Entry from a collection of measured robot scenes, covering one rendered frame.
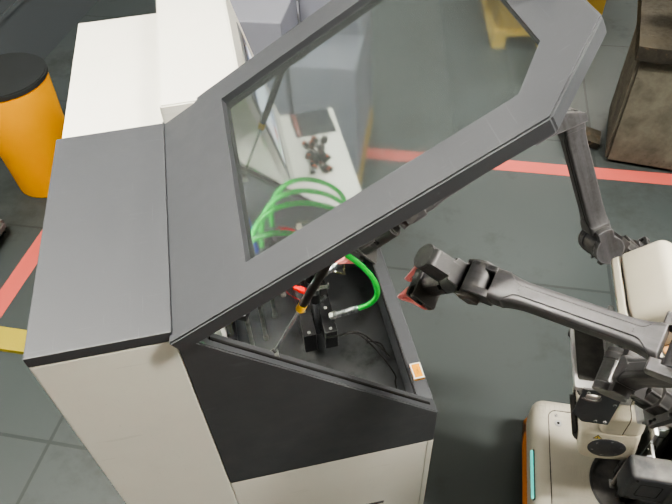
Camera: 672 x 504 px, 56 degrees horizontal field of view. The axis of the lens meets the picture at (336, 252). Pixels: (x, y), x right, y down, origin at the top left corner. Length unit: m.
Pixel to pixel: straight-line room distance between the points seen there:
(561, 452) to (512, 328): 0.80
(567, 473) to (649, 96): 2.18
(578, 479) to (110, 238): 1.78
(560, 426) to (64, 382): 1.80
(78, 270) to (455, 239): 2.40
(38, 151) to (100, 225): 2.44
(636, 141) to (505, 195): 0.80
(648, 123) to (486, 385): 1.83
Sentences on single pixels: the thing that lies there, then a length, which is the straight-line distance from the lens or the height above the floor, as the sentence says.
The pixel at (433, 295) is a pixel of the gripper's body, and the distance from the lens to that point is 1.41.
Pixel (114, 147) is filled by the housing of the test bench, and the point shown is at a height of 1.50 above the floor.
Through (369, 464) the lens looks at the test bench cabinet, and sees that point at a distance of 1.95.
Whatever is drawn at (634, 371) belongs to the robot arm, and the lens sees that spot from 1.45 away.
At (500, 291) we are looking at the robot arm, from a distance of 1.26.
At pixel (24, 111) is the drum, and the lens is 3.80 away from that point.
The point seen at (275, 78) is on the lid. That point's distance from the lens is 1.62.
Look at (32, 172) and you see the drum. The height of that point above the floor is 0.21.
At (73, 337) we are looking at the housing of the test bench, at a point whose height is 1.50.
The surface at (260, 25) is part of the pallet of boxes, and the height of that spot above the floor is 1.02.
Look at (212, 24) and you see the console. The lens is 2.11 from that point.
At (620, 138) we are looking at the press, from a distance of 4.06.
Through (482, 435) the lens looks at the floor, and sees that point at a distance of 2.84.
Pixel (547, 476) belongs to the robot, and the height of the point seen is 0.28.
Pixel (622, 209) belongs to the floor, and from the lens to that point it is 3.88.
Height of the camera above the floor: 2.49
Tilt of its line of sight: 47 degrees down
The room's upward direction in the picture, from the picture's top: 3 degrees counter-clockwise
